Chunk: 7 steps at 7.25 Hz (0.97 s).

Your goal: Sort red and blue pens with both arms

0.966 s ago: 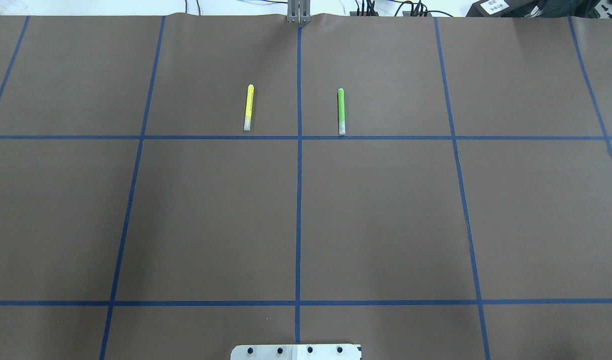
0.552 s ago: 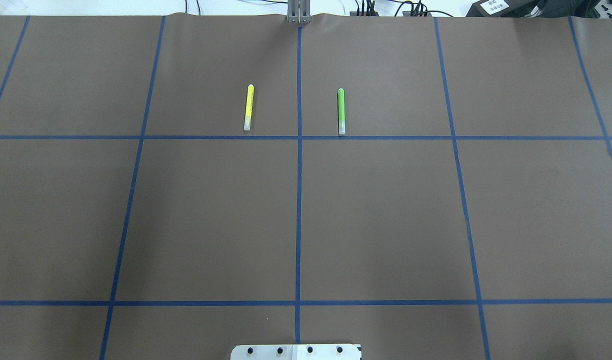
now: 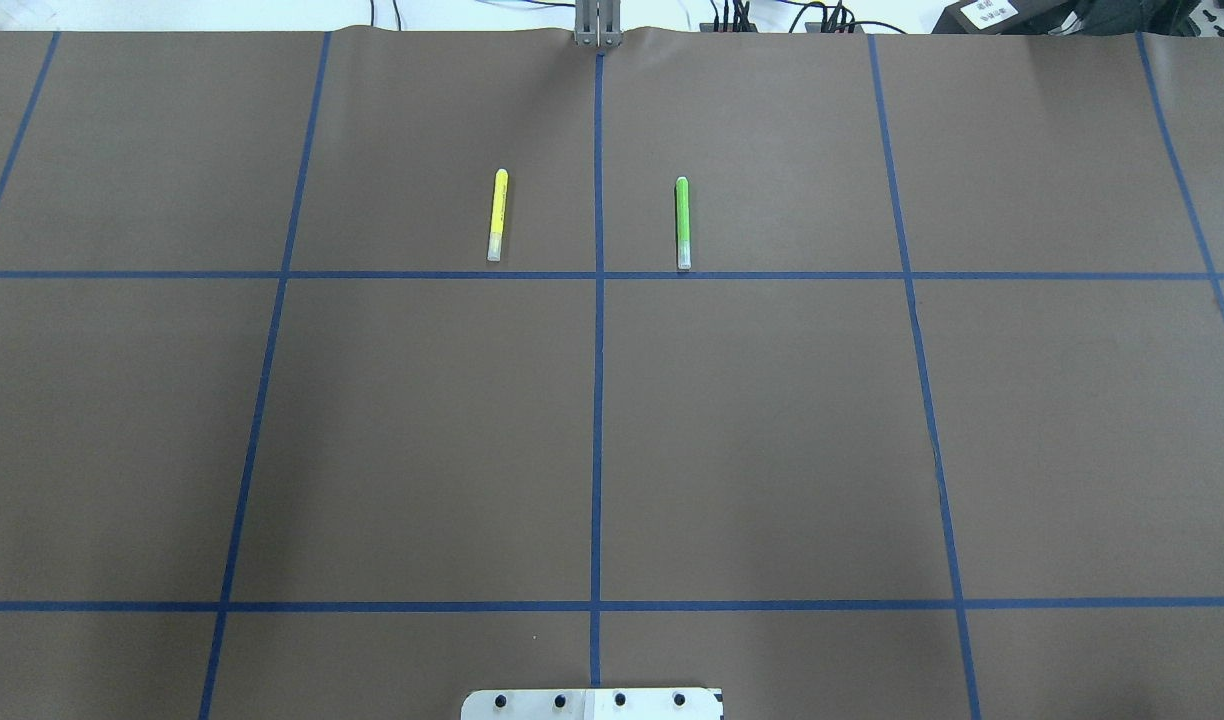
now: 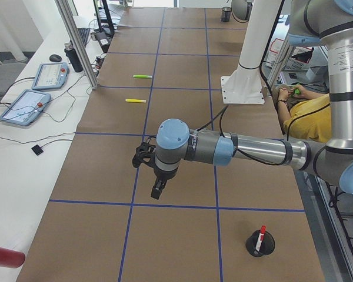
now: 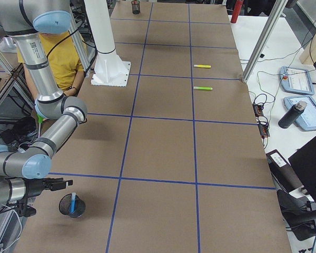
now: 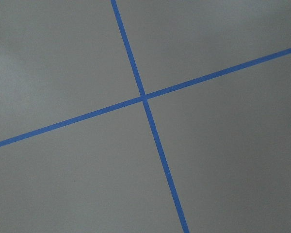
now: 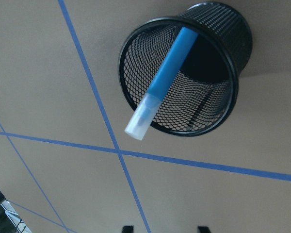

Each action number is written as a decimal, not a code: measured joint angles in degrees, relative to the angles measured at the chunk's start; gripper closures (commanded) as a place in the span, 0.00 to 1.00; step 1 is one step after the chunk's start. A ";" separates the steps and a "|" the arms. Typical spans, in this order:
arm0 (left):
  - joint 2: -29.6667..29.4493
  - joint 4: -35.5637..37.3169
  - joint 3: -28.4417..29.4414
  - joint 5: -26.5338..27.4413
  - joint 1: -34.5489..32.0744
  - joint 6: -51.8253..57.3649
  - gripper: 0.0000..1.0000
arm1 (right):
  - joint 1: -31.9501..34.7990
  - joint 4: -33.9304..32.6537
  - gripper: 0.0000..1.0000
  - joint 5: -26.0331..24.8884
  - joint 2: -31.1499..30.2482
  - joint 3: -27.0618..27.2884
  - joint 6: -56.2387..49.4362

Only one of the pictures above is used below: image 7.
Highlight blue highlighter marker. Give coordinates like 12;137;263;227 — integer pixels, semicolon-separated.
125;27;198;140

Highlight blue tape grid lines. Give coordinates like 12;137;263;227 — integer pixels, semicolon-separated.
0;0;291;233

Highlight black mesh cup right side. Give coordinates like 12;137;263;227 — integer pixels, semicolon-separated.
118;1;253;137

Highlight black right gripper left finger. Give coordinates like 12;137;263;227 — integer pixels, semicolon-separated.
122;226;133;233

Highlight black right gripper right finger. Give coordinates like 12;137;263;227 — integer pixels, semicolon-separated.
197;226;211;233

